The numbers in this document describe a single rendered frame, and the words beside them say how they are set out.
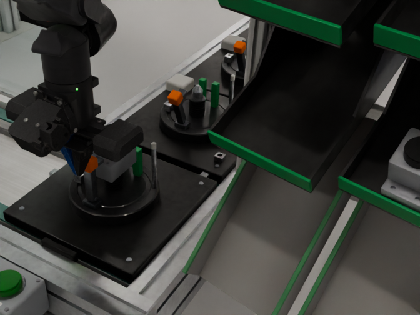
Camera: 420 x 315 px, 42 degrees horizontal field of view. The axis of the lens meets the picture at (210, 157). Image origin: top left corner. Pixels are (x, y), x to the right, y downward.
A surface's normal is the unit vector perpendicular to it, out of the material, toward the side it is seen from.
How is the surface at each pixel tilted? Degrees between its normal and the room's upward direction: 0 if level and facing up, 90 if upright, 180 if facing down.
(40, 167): 0
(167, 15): 0
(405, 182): 115
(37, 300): 90
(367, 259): 45
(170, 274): 0
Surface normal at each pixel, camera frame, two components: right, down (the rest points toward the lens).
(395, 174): -0.59, 0.73
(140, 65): 0.04, -0.80
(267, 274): -0.41, -0.26
